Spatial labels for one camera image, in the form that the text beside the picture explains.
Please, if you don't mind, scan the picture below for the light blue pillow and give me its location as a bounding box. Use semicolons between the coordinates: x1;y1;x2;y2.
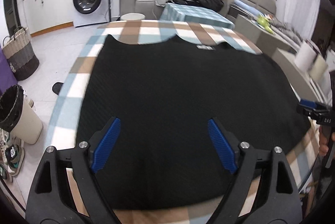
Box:
234;0;259;14

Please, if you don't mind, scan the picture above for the green plush toy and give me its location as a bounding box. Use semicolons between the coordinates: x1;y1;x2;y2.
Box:
256;15;274;32

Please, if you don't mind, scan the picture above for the beige sofa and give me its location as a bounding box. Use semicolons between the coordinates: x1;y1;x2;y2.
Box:
120;0;231;22

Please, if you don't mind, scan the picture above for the woven laundry basket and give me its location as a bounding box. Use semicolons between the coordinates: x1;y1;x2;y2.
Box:
2;26;40;81

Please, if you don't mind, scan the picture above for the purple bag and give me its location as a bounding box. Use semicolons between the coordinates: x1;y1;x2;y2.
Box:
0;47;17;95

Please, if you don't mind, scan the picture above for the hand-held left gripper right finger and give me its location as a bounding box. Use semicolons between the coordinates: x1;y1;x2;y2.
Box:
207;117;301;224

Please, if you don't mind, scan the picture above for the grey ledge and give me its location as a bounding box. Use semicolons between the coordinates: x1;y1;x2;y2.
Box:
271;47;330;104

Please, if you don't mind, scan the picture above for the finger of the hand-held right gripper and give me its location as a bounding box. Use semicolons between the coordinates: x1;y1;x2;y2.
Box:
296;106;316;117
300;99;322;111

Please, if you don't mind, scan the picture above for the grey blanket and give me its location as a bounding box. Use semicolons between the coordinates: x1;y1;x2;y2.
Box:
272;19;301;39

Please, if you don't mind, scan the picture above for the checked tablecloth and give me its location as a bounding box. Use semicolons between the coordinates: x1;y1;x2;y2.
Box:
47;19;322;224

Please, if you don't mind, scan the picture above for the beige roll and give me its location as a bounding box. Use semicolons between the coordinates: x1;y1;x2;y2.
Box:
309;54;329;78

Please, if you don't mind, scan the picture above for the trash bin with black bag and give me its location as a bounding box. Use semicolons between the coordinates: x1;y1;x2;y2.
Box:
0;84;44;145

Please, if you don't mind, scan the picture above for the dark door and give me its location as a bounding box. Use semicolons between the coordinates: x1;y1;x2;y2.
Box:
3;0;19;35

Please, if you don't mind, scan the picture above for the person's right hand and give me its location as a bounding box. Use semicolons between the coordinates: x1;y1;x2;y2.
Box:
319;130;335;157

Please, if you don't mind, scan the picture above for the grey low cabinet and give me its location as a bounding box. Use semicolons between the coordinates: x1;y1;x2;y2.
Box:
234;13;283;49

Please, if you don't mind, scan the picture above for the green and black sneaker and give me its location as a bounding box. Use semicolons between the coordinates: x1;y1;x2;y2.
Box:
5;144;25;176

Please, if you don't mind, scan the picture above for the black slipper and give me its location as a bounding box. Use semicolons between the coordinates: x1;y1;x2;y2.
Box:
52;82;64;95

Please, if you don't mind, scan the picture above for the white sneaker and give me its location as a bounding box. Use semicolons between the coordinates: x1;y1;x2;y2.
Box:
0;130;13;146

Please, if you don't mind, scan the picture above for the white lower cabinet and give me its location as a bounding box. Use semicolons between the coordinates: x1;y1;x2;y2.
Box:
22;0;74;37

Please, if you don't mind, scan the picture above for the white paper towel roll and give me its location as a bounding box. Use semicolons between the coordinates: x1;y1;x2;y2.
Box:
294;44;317;71

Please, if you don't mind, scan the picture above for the black knit sweater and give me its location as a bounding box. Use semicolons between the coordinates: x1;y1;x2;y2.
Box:
75;34;312;210

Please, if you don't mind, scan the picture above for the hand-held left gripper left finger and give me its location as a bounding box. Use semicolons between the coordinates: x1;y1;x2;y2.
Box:
25;117;122;224

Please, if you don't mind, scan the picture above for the white round stool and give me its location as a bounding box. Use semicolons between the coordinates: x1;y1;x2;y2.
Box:
120;13;146;21

